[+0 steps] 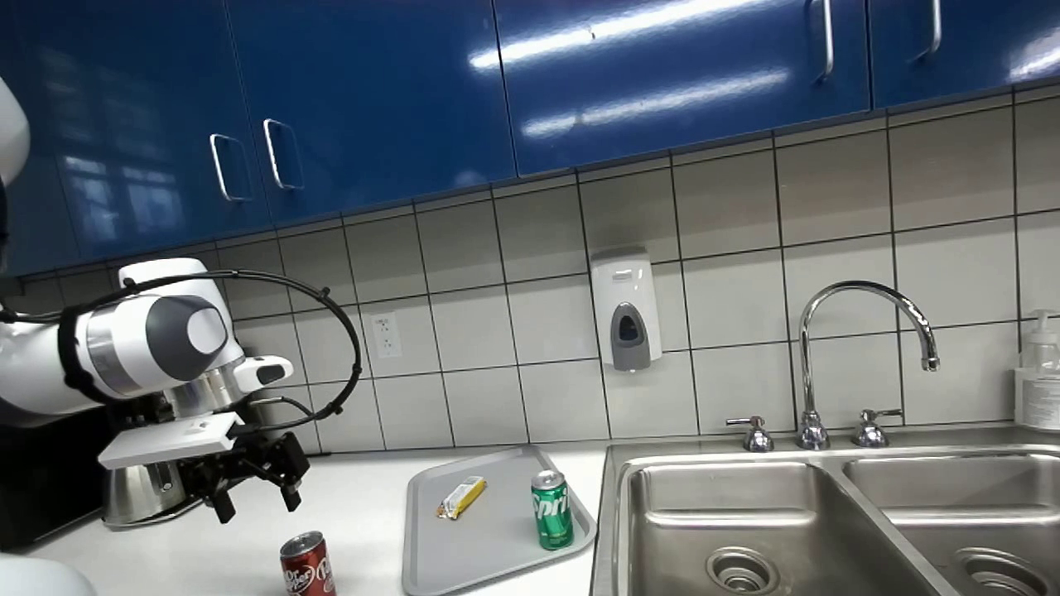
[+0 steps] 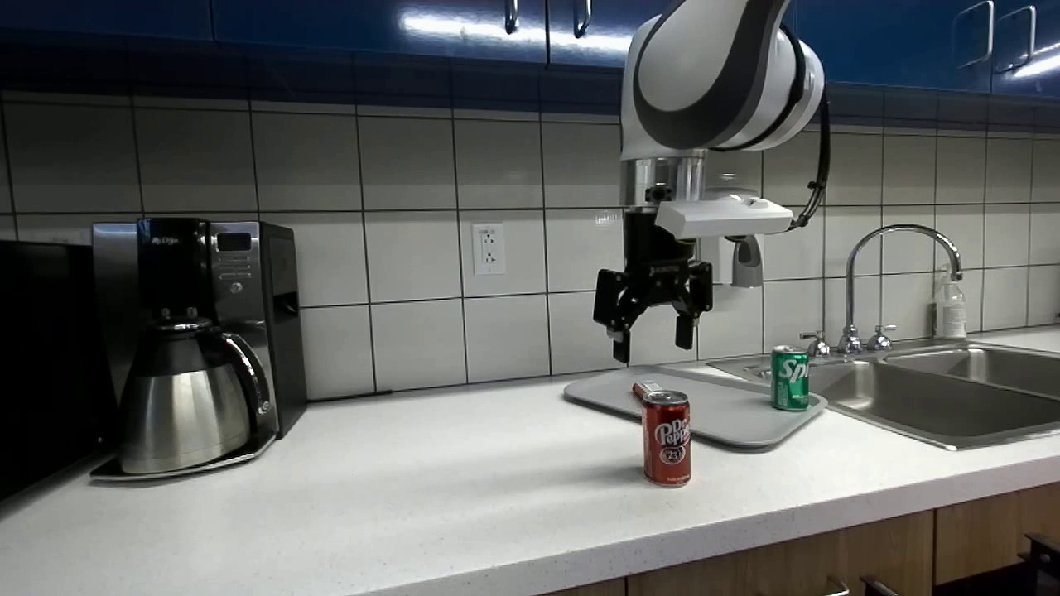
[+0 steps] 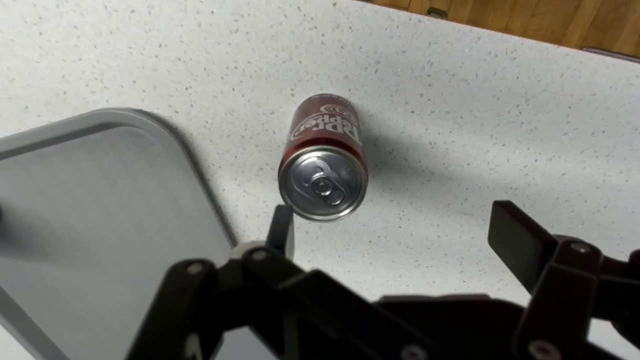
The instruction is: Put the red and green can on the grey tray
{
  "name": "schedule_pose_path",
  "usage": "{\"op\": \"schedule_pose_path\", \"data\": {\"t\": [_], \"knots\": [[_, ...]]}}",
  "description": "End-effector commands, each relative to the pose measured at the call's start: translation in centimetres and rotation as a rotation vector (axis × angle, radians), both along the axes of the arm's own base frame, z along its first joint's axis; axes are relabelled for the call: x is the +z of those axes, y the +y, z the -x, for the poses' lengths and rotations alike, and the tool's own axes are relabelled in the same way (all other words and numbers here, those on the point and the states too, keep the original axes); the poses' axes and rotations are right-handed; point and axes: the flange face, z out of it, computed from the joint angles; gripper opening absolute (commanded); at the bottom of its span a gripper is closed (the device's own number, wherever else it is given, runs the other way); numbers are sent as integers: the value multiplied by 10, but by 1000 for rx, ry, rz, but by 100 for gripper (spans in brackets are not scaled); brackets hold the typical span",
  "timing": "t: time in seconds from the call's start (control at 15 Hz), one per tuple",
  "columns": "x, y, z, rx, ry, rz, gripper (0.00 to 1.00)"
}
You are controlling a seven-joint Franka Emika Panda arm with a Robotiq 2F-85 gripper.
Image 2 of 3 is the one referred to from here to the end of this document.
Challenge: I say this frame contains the white wall soap dispenser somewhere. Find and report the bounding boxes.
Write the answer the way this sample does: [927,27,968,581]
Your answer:
[722,233,767,291]

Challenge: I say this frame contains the grey plastic tray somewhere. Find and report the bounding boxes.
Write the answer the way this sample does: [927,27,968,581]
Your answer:
[559,365,827,455]

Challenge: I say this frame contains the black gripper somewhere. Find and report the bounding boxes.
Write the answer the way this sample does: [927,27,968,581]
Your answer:
[588,210,717,366]

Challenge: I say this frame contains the clear soap pump bottle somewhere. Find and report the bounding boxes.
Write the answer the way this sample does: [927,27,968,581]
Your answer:
[931,273,973,344]

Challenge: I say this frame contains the stainless steel carafe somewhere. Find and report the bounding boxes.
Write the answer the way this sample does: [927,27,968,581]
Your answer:
[115,317,282,480]

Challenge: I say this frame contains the stainless steel double sink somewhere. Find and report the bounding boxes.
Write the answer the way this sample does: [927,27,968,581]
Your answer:
[744,339,1060,455]

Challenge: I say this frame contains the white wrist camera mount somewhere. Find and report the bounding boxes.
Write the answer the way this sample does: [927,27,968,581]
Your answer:
[648,189,798,244]

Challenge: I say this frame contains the green Sprite can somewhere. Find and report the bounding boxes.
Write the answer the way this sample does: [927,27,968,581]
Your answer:
[767,341,814,414]

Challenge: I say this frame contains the wooden base cabinet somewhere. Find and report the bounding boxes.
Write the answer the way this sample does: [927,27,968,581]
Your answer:
[549,480,1060,596]

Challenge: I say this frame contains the blue glossy wall cabinet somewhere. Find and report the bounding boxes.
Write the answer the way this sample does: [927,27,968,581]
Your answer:
[0,0,1060,104]

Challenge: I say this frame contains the black steel coffee maker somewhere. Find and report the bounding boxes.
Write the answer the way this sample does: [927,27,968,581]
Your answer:
[88,215,312,488]

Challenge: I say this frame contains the red soda can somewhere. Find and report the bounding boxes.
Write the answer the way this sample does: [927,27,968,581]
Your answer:
[638,385,694,489]

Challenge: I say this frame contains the white wall outlet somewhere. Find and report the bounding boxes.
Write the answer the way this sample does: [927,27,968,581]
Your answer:
[469,221,510,281]

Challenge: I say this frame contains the chrome gooseneck faucet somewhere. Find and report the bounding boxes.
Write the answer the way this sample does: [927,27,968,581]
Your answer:
[842,221,968,358]

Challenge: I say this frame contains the black microwave oven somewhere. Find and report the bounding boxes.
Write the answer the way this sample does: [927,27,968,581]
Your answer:
[0,237,115,508]

